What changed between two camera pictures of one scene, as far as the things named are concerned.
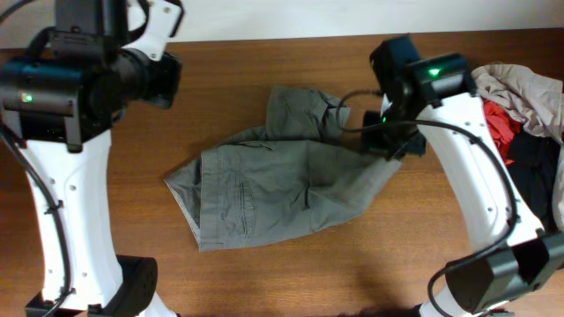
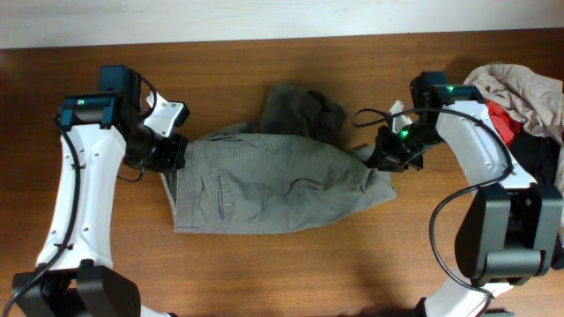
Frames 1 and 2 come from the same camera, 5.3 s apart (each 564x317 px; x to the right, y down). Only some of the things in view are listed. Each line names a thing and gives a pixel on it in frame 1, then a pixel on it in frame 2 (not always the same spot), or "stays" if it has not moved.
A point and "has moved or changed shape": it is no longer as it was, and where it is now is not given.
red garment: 503,127 stays
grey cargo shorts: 292,174 has moved or changed shape
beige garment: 532,99 stays
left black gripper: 173,70 → 174,159
